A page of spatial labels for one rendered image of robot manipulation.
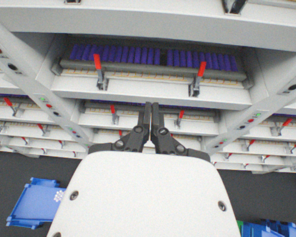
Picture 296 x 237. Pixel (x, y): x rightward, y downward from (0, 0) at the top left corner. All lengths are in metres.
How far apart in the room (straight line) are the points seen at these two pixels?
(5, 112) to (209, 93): 0.85
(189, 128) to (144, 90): 0.27
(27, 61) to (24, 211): 1.05
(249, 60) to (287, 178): 1.42
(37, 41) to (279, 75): 0.61
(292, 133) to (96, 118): 0.88
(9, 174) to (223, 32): 1.68
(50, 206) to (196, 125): 1.15
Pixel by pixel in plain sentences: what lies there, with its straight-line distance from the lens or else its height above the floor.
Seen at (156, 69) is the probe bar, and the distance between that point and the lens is 0.37.
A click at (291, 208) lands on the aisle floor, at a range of 1.68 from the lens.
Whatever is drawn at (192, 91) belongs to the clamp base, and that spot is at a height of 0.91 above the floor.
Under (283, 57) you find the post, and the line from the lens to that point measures 0.44.
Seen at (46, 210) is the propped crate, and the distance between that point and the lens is 1.27.
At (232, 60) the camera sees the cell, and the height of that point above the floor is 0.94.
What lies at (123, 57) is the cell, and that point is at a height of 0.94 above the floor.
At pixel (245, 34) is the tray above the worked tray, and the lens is 0.31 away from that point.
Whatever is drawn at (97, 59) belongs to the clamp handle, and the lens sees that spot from 0.35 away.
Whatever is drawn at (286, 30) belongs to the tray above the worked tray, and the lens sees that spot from 0.34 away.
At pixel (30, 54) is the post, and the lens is 0.43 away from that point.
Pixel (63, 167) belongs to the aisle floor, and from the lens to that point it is 1.35.
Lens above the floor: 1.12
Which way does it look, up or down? 55 degrees down
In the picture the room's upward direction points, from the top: 4 degrees clockwise
